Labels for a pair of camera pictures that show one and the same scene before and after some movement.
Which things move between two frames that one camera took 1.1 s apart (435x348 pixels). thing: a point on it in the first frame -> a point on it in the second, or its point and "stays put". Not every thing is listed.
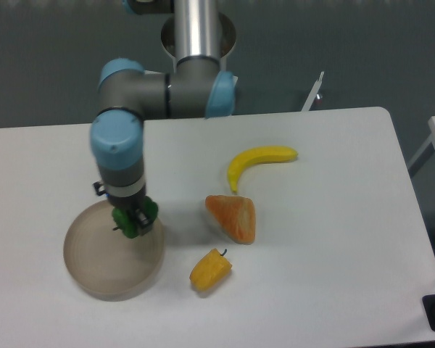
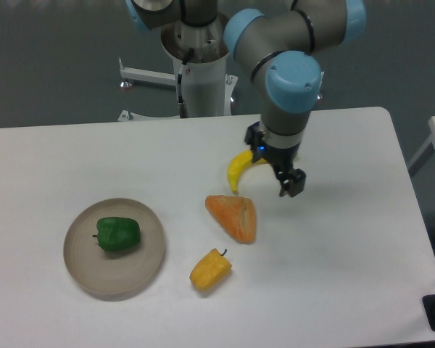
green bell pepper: (127, 224) -> (117, 234)
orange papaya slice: (235, 214) stays put
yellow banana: (265, 154) stays put
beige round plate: (105, 264) stays put
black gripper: (128, 203) -> (283, 159)
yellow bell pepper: (210, 268) stays put
